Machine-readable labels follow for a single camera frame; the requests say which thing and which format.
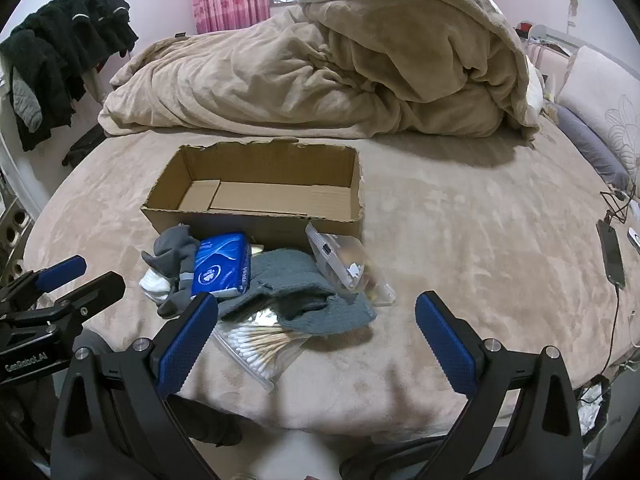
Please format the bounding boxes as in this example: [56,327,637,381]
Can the grey pillow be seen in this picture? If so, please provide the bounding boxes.
[550,104,630,190]

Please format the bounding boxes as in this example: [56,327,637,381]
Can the grey knitted hat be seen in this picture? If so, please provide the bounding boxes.
[219,248,377,336]

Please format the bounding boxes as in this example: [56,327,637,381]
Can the grey headboard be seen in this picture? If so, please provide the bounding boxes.
[520,22,640,83]

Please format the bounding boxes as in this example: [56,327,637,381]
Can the bag of cotton swabs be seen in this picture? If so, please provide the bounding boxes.
[212,310,313,392]

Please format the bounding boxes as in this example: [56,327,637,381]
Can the white cloth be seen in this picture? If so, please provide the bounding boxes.
[139,269,176,306]

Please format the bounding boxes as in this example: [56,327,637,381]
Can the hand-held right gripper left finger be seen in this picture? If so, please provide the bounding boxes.
[51,292,251,480]

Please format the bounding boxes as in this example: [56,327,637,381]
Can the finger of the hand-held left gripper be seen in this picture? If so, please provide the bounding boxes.
[0,255,87,311]
[35,271,126,341]

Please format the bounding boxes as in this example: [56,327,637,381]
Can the cardboard box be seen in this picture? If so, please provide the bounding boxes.
[140,141,366,251]

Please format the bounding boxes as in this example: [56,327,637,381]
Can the beige fleece blanket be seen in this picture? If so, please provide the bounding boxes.
[97,0,543,142]

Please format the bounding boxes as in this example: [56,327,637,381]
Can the beige bed sheet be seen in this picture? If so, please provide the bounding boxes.
[22,115,640,433]

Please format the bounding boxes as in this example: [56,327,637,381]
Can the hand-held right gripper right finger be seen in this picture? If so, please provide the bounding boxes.
[416,290,596,480]

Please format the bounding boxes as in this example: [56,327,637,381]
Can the blue tissue packet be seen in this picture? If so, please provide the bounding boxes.
[191,232,252,298]

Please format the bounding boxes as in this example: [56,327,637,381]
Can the grey socks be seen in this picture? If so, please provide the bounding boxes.
[141,226,201,319]

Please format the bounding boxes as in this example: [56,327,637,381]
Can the white floral pillow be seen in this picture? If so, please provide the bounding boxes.
[556,46,640,196]

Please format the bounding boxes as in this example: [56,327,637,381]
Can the black charging cable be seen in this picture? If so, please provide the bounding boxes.
[580,185,640,391]

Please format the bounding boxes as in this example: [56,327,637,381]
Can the black smartphone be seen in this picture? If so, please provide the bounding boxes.
[596,220,627,288]

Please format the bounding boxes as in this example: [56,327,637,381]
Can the clear plastic zip bag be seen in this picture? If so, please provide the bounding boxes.
[305,222,397,307]

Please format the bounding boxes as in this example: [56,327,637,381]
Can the black clothes pile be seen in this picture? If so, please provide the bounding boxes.
[0,0,139,152]

